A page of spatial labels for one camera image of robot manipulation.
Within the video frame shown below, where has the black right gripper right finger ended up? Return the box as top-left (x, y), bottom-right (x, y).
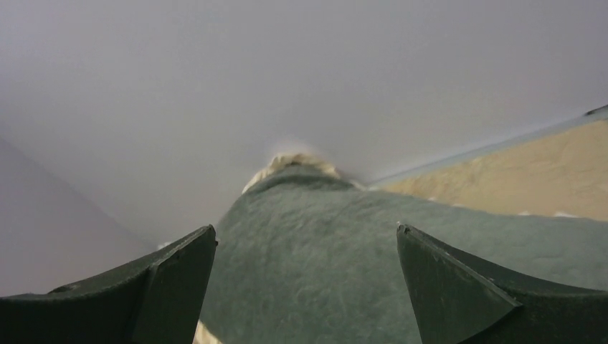
top-left (396, 224), bottom-right (607, 343)

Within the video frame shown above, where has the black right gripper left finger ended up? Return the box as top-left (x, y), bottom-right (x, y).
top-left (1, 225), bottom-right (217, 343)

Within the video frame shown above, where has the dark green cream-frilled pillowcase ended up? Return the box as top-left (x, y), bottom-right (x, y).
top-left (194, 154), bottom-right (607, 343)

